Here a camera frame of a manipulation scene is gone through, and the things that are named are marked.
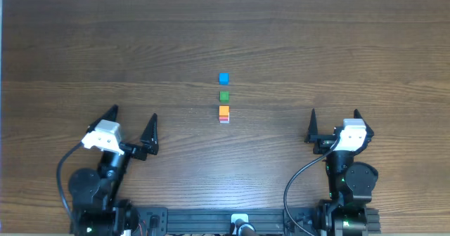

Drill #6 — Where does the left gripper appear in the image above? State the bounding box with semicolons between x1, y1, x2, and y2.
86;104;160;162

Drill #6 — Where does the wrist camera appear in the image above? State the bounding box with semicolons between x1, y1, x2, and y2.
81;119;124;156
335;118;368;152

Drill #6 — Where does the mounting rail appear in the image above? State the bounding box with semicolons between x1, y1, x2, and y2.
69;206;382;236

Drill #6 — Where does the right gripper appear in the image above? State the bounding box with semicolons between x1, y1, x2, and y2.
304;108;375;155

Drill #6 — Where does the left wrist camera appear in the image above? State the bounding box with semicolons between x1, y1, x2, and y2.
81;119;124;156

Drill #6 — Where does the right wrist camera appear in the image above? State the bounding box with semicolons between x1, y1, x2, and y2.
335;118;368;152

